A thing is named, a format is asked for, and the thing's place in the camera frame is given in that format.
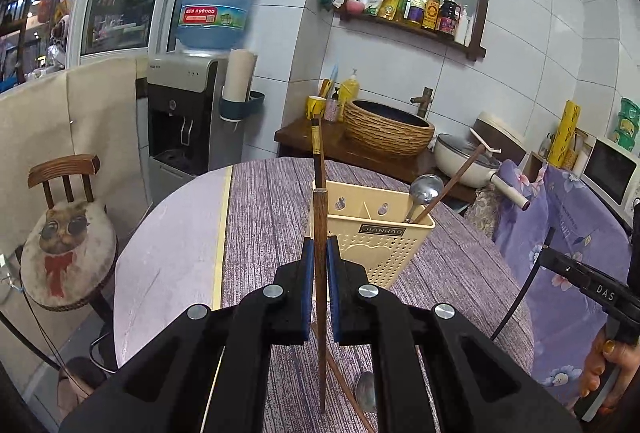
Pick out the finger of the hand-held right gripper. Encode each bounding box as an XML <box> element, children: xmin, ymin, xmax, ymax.
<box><xmin>541</xmin><ymin>245</ymin><xmax>601</xmax><ymax>288</ymax></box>

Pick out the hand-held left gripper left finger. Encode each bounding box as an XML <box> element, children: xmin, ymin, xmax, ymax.
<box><xmin>60</xmin><ymin>237</ymin><xmax>316</xmax><ymax>433</ymax></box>

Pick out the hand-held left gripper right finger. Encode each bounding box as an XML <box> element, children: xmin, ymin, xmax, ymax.
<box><xmin>325</xmin><ymin>236</ymin><xmax>583</xmax><ymax>433</ymax></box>

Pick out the cream plastic utensil holder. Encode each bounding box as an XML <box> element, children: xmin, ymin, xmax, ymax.
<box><xmin>310</xmin><ymin>180</ymin><xmax>436</xmax><ymax>289</ymax></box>

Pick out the person's right hand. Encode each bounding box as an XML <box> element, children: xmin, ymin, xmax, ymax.
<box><xmin>579</xmin><ymin>337</ymin><xmax>640</xmax><ymax>416</ymax></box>

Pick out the white microwave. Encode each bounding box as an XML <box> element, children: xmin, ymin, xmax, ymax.
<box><xmin>580</xmin><ymin>135</ymin><xmax>640</xmax><ymax>219</ymax></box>

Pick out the yellow roll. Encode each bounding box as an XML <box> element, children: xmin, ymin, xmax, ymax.
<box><xmin>547</xmin><ymin>100</ymin><xmax>582</xmax><ymax>166</ymax></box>

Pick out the wooden counter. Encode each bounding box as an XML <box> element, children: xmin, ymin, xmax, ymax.
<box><xmin>275</xmin><ymin>115</ymin><xmax>481</xmax><ymax>204</ymax></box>

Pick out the brown rice cooker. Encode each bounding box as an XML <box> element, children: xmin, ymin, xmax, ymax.
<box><xmin>472</xmin><ymin>112</ymin><xmax>528</xmax><ymax>164</ymax></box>

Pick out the cream pan with lid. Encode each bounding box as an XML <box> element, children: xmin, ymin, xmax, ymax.
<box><xmin>432</xmin><ymin>133</ymin><xmax>532</xmax><ymax>210</ymax></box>

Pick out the woven basin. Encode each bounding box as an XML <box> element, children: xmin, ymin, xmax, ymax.
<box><xmin>342</xmin><ymin>99</ymin><xmax>436</xmax><ymax>158</ymax></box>

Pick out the stack of green cups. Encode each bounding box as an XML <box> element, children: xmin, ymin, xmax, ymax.
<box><xmin>612</xmin><ymin>97</ymin><xmax>640</xmax><ymax>148</ymax></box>

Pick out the yellow soap pump bottle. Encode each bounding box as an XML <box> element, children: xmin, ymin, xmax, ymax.
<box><xmin>340</xmin><ymin>70</ymin><xmax>360</xmax><ymax>121</ymax></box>

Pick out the water dispenser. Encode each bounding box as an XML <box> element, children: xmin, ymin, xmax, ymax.
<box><xmin>146</xmin><ymin>55</ymin><xmax>231</xmax><ymax>178</ymax></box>

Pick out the paper towel roll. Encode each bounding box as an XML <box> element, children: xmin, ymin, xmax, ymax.
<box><xmin>221</xmin><ymin>48</ymin><xmax>258</xmax><ymax>104</ymax></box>

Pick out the cat print seat cushion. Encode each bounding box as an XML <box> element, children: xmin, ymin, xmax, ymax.
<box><xmin>20</xmin><ymin>205</ymin><xmax>118</xmax><ymax>311</ymax></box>

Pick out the wooden chair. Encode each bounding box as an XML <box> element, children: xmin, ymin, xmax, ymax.
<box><xmin>27</xmin><ymin>154</ymin><xmax>118</xmax><ymax>374</ymax></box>

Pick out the beige cloth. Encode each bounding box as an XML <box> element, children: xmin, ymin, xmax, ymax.
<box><xmin>0</xmin><ymin>58</ymin><xmax>151</xmax><ymax>364</ymax></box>

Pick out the dark soy sauce bottle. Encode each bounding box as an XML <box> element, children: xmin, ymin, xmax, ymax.
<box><xmin>439</xmin><ymin>0</ymin><xmax>461</xmax><ymax>38</ymax></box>

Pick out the brown sauce bottle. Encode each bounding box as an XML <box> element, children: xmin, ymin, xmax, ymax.
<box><xmin>422</xmin><ymin>0</ymin><xmax>442</xmax><ymax>31</ymax></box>

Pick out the blue water bottle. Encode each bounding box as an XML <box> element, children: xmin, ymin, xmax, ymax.
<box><xmin>175</xmin><ymin>0</ymin><xmax>263</xmax><ymax>56</ymax></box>

